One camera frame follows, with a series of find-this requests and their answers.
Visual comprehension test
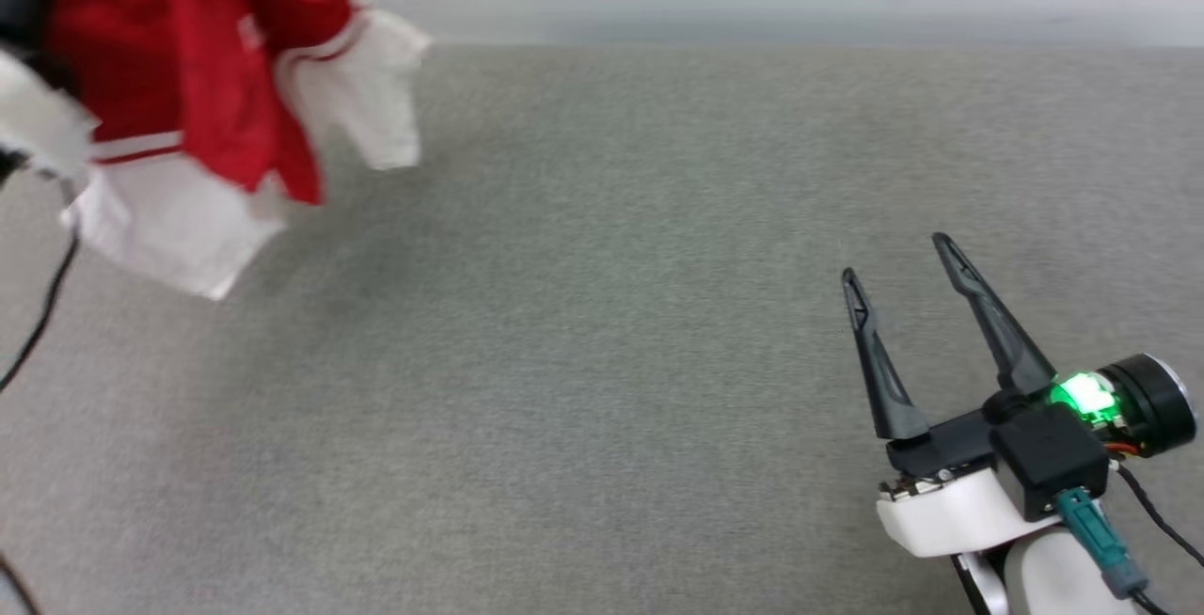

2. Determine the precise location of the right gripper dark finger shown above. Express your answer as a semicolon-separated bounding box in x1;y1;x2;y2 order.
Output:
841;267;932;442
931;232;1057;397

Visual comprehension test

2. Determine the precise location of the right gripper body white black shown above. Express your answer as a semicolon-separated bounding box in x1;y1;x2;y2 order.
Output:
877;352;1197;560

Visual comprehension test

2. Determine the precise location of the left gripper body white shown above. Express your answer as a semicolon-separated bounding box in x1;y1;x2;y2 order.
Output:
0;46;100;185

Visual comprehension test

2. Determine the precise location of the red white basketball jersey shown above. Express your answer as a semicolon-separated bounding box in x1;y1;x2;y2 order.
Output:
42;0;434;301

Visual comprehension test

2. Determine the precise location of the grey fabric sofa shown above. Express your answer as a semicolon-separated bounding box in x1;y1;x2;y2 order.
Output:
0;43;1204;615

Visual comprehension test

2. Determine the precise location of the teal plug right camera cable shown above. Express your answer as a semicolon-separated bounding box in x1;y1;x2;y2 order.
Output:
1053;488;1175;615

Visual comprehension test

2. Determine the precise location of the thin black left gripper cable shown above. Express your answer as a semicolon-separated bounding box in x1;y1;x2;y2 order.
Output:
0;178;83;395

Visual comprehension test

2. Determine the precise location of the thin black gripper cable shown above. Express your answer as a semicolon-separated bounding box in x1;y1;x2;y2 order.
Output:
0;178;83;395
1110;463;1204;567

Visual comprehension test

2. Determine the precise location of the thin black right gripper cable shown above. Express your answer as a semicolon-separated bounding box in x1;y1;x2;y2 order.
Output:
1110;463;1204;567

